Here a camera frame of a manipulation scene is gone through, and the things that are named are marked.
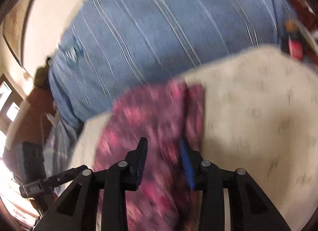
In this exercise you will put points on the olive object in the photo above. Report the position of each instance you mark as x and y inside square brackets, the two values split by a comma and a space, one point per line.
[43, 72]

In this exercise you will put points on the blue striped bedsheet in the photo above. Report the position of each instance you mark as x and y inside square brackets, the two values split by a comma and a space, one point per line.
[161, 27]

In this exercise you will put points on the grey-blue checked cloth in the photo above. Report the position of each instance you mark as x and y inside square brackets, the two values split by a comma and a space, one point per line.
[62, 141]

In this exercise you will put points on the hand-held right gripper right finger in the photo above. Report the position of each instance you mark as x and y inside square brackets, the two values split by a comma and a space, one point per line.
[186, 164]

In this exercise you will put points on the cream leaf-print blanket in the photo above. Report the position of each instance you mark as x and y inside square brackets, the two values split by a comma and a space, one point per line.
[253, 111]

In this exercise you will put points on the pink floral garment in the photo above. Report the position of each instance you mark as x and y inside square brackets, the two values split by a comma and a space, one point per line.
[154, 111]

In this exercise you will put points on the dark box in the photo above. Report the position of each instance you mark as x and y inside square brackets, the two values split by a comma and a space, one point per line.
[29, 161]

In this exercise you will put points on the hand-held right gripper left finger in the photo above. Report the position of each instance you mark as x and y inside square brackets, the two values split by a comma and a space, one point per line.
[140, 171]

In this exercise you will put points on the small red packet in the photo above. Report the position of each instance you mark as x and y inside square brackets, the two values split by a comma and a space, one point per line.
[295, 47]

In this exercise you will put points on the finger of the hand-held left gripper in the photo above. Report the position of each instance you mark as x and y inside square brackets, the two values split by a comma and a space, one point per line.
[64, 175]

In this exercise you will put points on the window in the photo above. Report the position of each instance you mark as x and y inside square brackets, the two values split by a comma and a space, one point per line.
[8, 106]

